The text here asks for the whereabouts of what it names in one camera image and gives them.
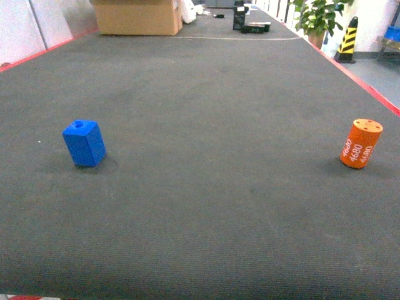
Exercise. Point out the orange cylindrical cap 4680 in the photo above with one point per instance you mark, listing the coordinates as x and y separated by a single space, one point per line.
361 140

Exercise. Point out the large cardboard box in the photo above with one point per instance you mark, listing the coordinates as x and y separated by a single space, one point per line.
138 18

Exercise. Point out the black upright device box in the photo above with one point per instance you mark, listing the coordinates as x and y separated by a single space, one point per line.
240 11

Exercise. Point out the yellow black traffic cone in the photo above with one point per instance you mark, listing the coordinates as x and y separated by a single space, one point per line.
345 51

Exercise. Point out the black flat device box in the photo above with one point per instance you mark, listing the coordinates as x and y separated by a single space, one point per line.
256 28

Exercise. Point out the potted green plant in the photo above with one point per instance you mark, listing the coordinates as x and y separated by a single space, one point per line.
318 18

